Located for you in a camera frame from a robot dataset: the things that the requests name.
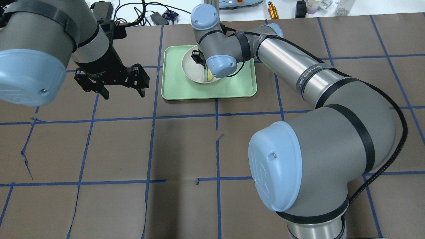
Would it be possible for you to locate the yellow plastic fork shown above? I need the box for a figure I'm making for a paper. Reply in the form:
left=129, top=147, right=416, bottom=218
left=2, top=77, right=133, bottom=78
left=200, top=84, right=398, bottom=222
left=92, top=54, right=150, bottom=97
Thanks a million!
left=206, top=68, right=214, bottom=82

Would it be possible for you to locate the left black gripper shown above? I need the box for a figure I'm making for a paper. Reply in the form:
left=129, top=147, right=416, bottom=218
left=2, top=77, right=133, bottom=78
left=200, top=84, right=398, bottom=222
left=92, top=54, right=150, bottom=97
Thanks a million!
left=73, top=20, right=150, bottom=100

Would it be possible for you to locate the right robot arm grey silver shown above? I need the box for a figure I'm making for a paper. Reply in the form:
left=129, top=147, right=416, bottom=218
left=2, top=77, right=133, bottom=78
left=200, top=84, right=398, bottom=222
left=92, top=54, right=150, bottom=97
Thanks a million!
left=190, top=3, right=408, bottom=239

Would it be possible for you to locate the black power adapter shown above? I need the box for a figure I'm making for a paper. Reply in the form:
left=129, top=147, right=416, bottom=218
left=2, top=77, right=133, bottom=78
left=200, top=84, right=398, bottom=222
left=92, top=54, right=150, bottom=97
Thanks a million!
left=150, top=12, right=169, bottom=26

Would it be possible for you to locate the gold metal cylinder tool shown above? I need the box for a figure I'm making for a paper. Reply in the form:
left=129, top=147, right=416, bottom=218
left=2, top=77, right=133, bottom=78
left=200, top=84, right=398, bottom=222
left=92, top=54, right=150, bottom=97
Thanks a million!
left=267, top=1, right=279, bottom=19

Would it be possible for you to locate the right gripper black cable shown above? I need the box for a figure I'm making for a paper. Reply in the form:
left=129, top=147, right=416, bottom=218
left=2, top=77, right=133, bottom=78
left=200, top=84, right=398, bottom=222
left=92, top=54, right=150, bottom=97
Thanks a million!
left=226, top=28, right=408, bottom=206

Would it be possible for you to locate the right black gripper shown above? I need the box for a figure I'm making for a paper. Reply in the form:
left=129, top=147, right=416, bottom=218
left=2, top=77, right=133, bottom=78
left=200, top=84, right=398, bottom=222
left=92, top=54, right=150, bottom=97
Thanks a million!
left=191, top=50, right=208, bottom=68

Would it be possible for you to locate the light green tray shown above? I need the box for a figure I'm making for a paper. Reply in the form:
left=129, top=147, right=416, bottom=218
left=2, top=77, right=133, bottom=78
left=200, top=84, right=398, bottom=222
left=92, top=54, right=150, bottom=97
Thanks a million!
left=161, top=45, right=257, bottom=100

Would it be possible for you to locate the left robot arm grey silver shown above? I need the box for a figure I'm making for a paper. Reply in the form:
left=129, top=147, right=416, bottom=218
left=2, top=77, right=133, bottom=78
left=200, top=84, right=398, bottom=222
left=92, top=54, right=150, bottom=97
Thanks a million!
left=0, top=0, right=150, bottom=106

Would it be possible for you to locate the white round plate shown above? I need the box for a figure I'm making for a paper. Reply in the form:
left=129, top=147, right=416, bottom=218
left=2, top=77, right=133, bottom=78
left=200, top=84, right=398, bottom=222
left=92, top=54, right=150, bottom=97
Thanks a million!
left=182, top=46, right=220, bottom=84

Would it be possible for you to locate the aluminium frame post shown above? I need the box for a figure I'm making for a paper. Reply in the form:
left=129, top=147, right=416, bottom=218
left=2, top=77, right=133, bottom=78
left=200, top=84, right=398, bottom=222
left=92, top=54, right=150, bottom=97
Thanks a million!
left=204, top=0, right=219, bottom=8

